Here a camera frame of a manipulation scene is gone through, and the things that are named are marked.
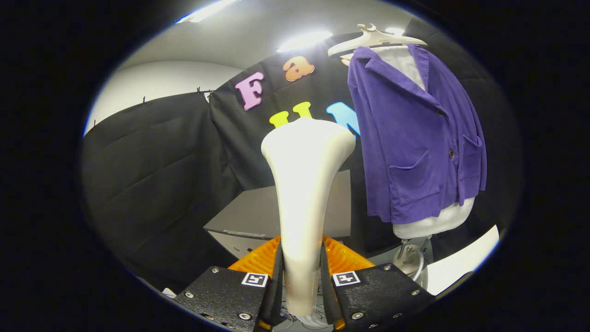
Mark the white flat board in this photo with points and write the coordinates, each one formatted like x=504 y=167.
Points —
x=461 y=265

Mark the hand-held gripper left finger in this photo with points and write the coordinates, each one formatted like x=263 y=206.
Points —
x=276 y=286

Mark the black backdrop cloth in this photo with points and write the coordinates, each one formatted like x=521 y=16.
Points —
x=152 y=161

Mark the beige clothes hanger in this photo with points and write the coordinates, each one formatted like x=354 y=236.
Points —
x=368 y=39

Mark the white mannequin torso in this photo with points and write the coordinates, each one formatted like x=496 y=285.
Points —
x=433 y=223

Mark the white garment steamer head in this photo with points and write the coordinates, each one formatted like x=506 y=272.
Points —
x=302 y=184

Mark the grey cabinet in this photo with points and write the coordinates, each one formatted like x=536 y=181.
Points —
x=249 y=216

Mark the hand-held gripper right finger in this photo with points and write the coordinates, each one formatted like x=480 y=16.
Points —
x=326 y=290

